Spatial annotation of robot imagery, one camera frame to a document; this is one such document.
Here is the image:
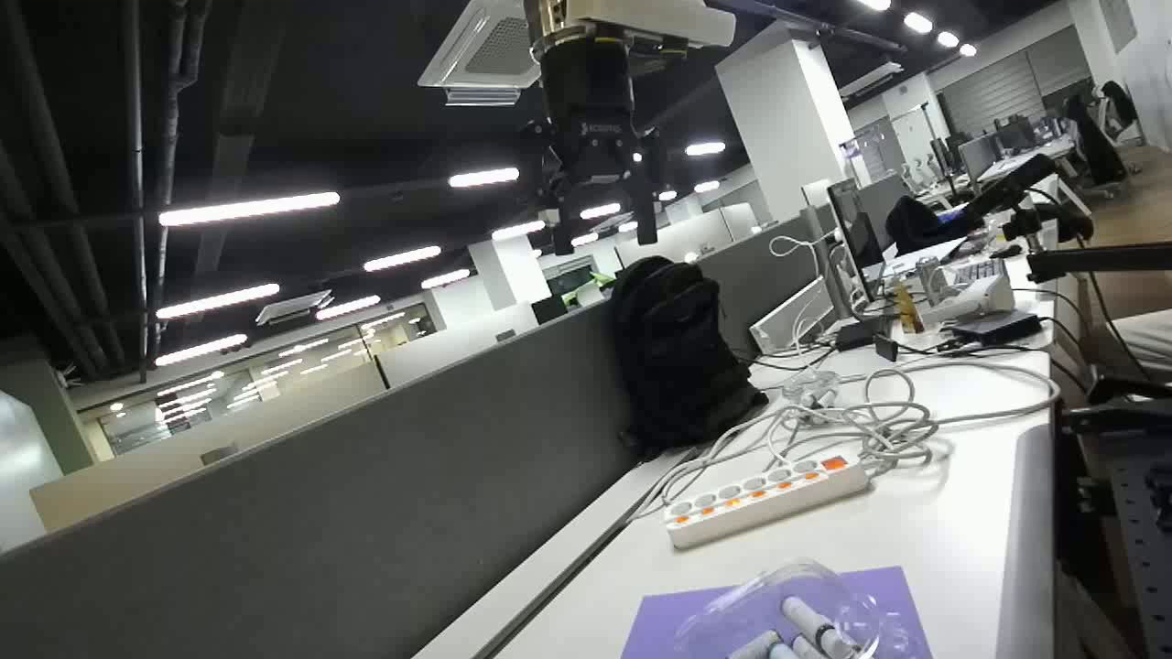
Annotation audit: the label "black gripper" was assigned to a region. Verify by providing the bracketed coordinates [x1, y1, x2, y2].
[524, 38, 671, 260]

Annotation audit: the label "long ceiling tube light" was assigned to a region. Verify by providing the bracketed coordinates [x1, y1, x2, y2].
[152, 186, 348, 234]
[360, 240, 447, 277]
[151, 328, 251, 375]
[442, 164, 524, 193]
[151, 277, 284, 326]

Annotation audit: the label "black backpack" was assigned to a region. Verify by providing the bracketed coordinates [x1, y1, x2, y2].
[608, 253, 773, 450]

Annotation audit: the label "white square column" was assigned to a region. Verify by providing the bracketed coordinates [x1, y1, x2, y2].
[709, 20, 859, 228]

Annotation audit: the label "white ceiling air conditioner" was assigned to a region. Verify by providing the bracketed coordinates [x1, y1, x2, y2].
[414, 0, 545, 109]

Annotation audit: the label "black computer monitor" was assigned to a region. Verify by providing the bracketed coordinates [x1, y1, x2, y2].
[823, 175, 886, 308]

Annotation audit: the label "black office chair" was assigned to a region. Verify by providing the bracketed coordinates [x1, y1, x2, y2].
[881, 190, 981, 256]

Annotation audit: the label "white power strip orange switches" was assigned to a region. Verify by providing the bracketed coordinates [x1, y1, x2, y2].
[663, 445, 880, 552]

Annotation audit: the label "white cylindrical device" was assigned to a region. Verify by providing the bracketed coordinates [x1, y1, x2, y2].
[915, 253, 1018, 323]

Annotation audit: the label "gray desk partition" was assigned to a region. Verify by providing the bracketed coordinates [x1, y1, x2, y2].
[0, 298, 687, 659]

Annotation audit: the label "black flat device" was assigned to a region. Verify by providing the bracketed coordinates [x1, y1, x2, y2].
[947, 308, 1045, 348]

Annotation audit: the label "clear plastic bowl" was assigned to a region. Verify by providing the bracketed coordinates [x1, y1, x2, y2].
[676, 555, 909, 659]

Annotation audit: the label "gray marker pen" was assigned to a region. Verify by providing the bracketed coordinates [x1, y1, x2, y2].
[729, 631, 788, 659]
[781, 593, 849, 659]

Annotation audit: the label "purple mat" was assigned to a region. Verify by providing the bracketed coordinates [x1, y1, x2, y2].
[620, 564, 936, 659]

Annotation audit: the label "black perforated breadboard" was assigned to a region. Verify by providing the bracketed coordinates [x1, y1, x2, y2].
[1096, 422, 1172, 659]

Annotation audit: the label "white cable bundle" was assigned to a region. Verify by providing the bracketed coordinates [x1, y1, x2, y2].
[625, 355, 1061, 524]

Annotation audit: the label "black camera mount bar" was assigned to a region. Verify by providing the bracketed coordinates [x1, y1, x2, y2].
[1022, 239, 1172, 286]

